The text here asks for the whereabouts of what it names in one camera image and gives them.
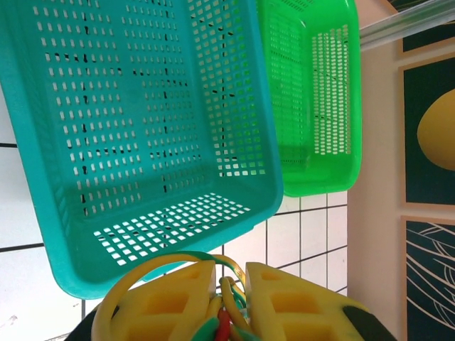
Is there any dark panel with leaf outlines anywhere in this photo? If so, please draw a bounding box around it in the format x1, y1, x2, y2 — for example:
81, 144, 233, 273
400, 215, 455, 341

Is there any aluminium frame post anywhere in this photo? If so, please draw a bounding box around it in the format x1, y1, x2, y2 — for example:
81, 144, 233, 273
358, 6, 455, 50

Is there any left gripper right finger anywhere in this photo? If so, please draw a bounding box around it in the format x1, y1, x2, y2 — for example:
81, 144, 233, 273
245, 261, 360, 341

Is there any green plastic basket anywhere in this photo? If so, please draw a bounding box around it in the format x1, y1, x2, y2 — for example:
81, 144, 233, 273
256, 0, 363, 198

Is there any teal plastic basket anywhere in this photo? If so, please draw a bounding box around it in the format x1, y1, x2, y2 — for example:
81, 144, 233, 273
0, 0, 284, 300

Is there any green yellow striped cable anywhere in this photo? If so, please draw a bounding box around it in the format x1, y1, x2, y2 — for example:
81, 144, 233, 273
179, 250, 249, 312

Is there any red cable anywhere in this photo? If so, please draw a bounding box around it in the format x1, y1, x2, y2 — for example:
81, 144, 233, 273
215, 308, 232, 341

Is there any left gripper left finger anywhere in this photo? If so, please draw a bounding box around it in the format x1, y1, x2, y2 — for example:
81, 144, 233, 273
112, 260, 217, 341

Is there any dark panel with yellow oval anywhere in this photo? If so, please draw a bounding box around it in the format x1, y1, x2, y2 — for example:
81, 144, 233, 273
397, 53, 455, 210

